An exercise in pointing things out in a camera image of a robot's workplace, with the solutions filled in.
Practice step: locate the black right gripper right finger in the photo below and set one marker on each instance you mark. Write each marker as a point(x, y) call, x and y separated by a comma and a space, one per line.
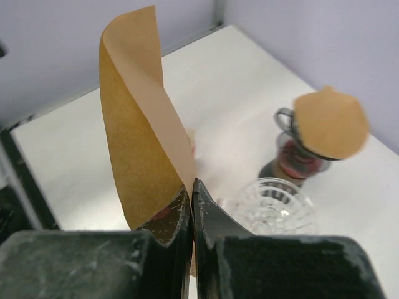
point(231, 262)

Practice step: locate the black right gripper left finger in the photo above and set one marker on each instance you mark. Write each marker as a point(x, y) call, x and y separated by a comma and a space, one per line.
point(152, 261)

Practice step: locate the brown paper coffee filter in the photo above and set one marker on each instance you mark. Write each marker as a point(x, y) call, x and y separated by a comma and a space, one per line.
point(331, 124)

